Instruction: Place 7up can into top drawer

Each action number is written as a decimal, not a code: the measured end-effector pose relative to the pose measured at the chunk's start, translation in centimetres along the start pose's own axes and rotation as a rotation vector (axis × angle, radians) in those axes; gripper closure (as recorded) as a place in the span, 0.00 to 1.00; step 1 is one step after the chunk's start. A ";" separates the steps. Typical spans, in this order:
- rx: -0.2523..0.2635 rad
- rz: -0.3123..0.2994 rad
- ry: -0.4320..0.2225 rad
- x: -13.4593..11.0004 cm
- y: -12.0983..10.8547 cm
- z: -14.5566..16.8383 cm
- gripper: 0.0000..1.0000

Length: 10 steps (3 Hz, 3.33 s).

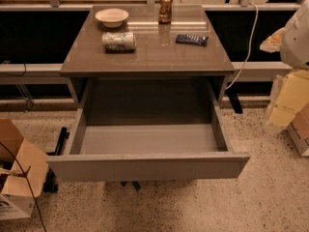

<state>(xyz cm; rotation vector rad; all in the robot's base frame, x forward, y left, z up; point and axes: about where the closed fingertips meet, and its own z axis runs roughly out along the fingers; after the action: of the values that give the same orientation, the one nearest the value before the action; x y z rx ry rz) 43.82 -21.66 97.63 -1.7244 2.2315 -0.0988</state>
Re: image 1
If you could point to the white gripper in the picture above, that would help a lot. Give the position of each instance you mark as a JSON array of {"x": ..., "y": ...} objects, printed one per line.
[{"x": 297, "y": 43}]

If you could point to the crushed 7up can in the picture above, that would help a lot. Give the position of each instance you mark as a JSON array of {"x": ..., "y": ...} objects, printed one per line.
[{"x": 119, "y": 41}]

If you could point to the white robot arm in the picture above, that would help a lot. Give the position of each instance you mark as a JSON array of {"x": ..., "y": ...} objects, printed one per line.
[{"x": 295, "y": 41}]

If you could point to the gold soda can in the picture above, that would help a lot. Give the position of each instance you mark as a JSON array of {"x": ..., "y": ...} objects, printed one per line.
[{"x": 165, "y": 11}]

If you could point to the open grey top drawer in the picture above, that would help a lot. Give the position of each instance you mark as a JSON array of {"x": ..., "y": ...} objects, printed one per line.
[{"x": 148, "y": 130}]

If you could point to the cardboard box right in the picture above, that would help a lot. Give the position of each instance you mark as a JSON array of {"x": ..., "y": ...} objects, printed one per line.
[{"x": 298, "y": 130}]

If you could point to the grey cabinet with tabletop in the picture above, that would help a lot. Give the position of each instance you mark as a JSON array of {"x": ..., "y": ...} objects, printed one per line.
[{"x": 157, "y": 53}]

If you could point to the white ceramic bowl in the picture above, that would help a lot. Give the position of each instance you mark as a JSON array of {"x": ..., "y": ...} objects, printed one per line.
[{"x": 112, "y": 18}]

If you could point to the black cabinet foot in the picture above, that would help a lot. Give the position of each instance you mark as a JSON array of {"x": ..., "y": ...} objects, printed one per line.
[{"x": 49, "y": 184}]

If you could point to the open cardboard box left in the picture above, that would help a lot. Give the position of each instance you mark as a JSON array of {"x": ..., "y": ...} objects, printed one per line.
[{"x": 23, "y": 171}]

